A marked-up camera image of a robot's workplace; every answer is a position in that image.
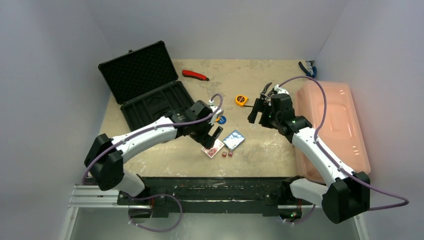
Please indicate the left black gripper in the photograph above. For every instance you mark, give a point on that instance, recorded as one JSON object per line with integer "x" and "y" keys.
{"x": 206, "y": 140}

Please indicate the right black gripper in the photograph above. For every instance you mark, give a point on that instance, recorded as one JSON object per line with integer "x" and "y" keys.
{"x": 260, "y": 105}

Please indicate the red playing card deck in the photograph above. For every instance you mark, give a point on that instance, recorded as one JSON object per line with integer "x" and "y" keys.
{"x": 211, "y": 152}

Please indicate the blue small blind button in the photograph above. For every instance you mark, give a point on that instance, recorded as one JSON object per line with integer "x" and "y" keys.
{"x": 221, "y": 120}

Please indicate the blue playing card deck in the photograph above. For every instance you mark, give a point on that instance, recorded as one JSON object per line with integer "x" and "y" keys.
{"x": 233, "y": 140}

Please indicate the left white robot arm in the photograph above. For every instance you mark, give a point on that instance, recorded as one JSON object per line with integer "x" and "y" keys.
{"x": 107, "y": 155}

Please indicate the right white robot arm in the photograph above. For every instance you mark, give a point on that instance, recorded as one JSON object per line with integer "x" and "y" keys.
{"x": 344, "y": 193}

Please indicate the black poker set case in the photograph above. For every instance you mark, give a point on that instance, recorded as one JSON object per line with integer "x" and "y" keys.
{"x": 145, "y": 84}

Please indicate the yellow tape measure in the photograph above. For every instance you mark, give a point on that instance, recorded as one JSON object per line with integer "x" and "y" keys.
{"x": 242, "y": 101}

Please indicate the red utility knife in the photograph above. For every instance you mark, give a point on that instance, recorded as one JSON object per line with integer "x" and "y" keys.
{"x": 195, "y": 75}

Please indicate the pink translucent plastic bin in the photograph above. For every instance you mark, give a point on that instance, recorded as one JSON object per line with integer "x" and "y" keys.
{"x": 331, "y": 103}

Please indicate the black handled pliers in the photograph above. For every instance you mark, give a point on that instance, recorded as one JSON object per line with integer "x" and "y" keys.
{"x": 265, "y": 95}

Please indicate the blue handled pliers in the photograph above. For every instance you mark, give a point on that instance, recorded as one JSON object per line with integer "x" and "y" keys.
{"x": 308, "y": 68}

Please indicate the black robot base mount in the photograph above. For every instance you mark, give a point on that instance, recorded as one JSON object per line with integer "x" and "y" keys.
{"x": 216, "y": 195}

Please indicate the aluminium rail frame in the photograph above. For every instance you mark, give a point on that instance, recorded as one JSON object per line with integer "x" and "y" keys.
{"x": 93, "y": 214}

